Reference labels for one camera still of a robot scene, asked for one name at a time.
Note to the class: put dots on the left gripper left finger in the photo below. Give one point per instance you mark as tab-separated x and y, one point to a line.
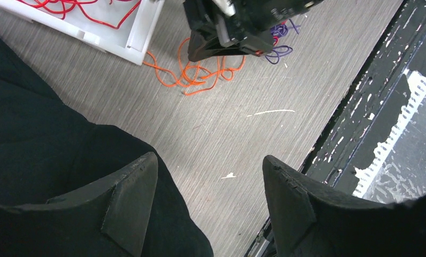
108	217

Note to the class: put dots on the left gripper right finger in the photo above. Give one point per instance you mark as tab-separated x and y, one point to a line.
309	218

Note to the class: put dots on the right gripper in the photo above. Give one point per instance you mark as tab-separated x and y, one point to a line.
233	28

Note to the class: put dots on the black cloth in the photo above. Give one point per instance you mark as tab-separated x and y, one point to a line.
46	148

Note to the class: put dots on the white plastic bin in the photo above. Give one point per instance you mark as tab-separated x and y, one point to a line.
122	28

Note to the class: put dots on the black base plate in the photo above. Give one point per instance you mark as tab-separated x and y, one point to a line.
362	133

